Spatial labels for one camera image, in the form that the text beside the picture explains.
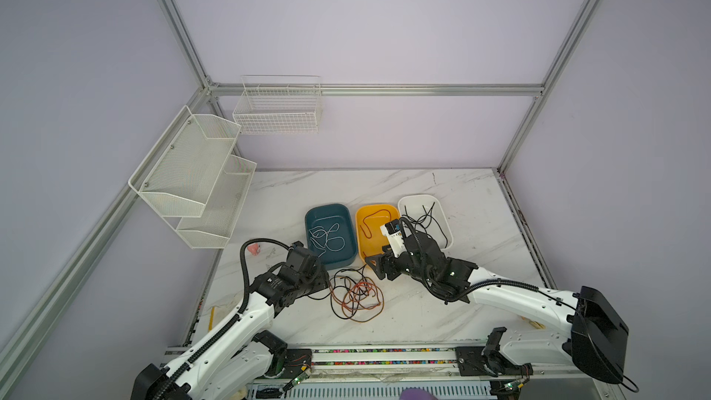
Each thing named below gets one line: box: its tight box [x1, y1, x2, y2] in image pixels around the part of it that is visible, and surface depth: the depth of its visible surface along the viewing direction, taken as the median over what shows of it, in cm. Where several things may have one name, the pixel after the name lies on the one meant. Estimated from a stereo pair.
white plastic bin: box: [398, 194, 454, 250], surface depth 105 cm
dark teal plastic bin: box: [304, 202, 358, 271], surface depth 100 cm
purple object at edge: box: [399, 387, 439, 400], surface depth 71 cm
